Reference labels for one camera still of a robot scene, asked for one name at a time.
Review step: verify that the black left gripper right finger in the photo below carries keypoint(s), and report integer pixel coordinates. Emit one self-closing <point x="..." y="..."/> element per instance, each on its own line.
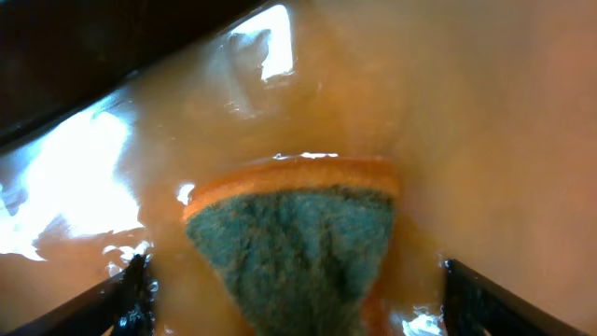
<point x="473" y="305"/>

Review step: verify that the orange green scrub sponge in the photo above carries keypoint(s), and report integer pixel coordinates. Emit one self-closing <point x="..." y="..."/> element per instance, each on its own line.
<point x="299" y="245"/>

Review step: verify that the black tray with brown water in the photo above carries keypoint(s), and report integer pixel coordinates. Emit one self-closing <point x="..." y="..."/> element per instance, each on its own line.
<point x="487" y="109"/>

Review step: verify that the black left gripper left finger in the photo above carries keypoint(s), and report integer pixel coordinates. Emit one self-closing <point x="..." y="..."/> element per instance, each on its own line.
<point x="121" y="305"/>

